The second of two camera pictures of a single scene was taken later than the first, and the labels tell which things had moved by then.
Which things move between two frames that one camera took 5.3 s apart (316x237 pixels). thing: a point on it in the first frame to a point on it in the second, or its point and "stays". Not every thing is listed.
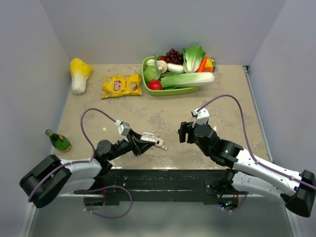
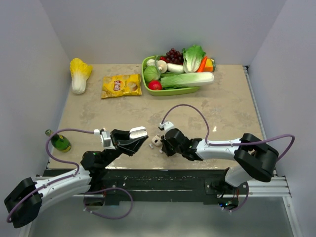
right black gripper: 187,128 to 165,149
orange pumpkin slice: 210,65 stays
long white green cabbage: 186,80 stays
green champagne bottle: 60,141 stays
